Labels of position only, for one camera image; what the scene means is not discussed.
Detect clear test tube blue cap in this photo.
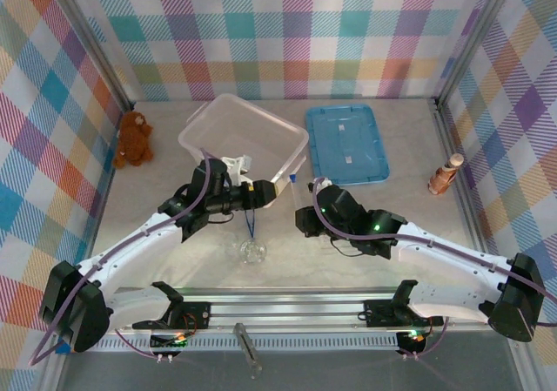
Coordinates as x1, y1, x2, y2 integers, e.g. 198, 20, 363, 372
289, 172, 304, 212

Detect blue tweezers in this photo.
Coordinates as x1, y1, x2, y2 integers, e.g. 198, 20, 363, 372
243, 207, 258, 240

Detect clear plastic cup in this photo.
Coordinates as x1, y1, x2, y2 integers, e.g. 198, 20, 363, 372
238, 238, 268, 266

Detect clear plastic storage bin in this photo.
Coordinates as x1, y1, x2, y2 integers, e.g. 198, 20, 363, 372
177, 93, 311, 209

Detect blue plastic bin lid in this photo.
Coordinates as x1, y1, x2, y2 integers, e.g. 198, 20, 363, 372
304, 103, 392, 187

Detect brown teddy bear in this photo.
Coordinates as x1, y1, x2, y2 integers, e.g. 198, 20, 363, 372
112, 111, 156, 169

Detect brown bottle beige cap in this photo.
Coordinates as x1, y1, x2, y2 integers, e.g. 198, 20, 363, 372
426, 153, 465, 196

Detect black circuit board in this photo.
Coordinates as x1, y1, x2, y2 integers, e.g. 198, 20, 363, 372
394, 328, 431, 356
149, 330, 191, 352

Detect grey metal bar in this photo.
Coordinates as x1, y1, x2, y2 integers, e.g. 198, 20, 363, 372
232, 320, 265, 381

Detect purple cable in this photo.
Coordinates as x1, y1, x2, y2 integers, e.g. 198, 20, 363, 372
113, 327, 160, 362
28, 146, 227, 366
311, 176, 557, 329
417, 316, 453, 360

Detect wide aluminium base rail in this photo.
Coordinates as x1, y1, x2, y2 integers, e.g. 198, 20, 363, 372
104, 287, 523, 334

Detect narrow aluminium side rail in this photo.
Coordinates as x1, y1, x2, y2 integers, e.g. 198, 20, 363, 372
428, 98, 497, 257

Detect white slotted cable duct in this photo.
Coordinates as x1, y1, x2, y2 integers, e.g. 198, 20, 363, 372
86, 334, 401, 353

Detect aluminium frame post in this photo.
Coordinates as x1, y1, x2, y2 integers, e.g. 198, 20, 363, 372
434, 0, 520, 104
45, 0, 134, 111

